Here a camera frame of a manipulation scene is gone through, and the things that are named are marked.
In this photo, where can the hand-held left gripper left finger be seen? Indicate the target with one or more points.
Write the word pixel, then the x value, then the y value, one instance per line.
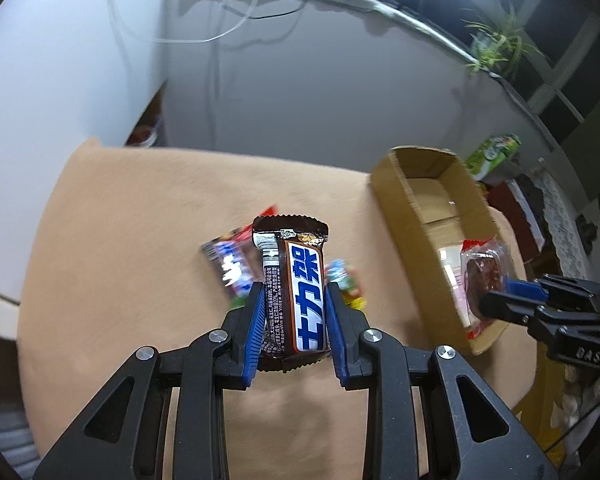
pixel 254 330

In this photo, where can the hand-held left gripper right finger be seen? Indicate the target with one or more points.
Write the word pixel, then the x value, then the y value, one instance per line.
pixel 334 330

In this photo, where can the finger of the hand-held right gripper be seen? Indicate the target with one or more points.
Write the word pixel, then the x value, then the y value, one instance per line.
pixel 525 289
pixel 505 307

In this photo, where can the brown chocolate bar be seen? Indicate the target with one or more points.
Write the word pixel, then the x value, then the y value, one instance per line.
pixel 305 285

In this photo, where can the cardboard box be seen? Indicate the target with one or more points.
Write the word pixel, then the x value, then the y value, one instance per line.
pixel 405 240

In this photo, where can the person's right hand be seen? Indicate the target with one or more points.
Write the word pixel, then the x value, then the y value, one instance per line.
pixel 585 395

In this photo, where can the colourful snack packet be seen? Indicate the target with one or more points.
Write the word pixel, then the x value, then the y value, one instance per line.
pixel 347 285

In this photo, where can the blue and red snack packet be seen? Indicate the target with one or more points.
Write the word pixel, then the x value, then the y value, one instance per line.
pixel 232 265

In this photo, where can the white lace cloth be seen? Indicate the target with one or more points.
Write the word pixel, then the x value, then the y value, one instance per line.
pixel 555 210

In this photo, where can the green snack bag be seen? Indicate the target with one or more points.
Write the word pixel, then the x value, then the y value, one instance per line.
pixel 495 152

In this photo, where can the red bowl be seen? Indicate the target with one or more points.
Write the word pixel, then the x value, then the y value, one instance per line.
pixel 142 136

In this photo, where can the potted green plant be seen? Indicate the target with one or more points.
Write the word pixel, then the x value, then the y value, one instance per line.
pixel 495 42

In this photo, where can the grey foam padding strip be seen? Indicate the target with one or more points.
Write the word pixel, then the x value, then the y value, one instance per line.
pixel 410 17

